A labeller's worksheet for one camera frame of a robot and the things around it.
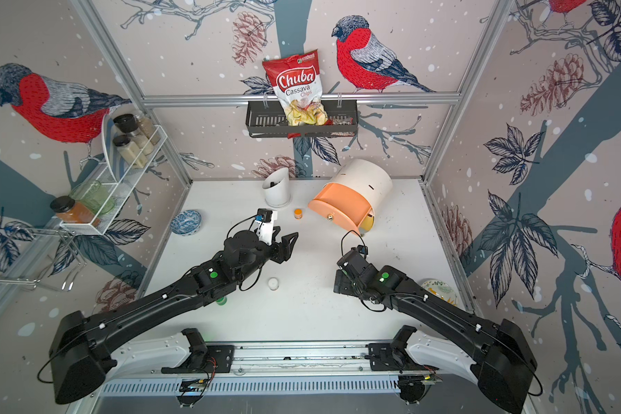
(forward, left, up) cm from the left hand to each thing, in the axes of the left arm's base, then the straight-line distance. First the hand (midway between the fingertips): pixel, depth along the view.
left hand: (293, 227), depth 73 cm
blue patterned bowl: (+18, +47, -24) cm, 57 cm away
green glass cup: (+4, +54, +10) cm, 55 cm away
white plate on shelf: (+20, +56, +10) cm, 60 cm away
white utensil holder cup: (+27, +9, -12) cm, 31 cm away
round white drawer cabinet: (+25, -25, -4) cm, 35 cm away
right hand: (-9, -16, -18) cm, 25 cm away
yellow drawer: (+9, -24, -12) cm, 28 cm away
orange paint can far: (+23, +2, -24) cm, 33 cm away
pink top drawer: (+14, -16, -7) cm, 22 cm away
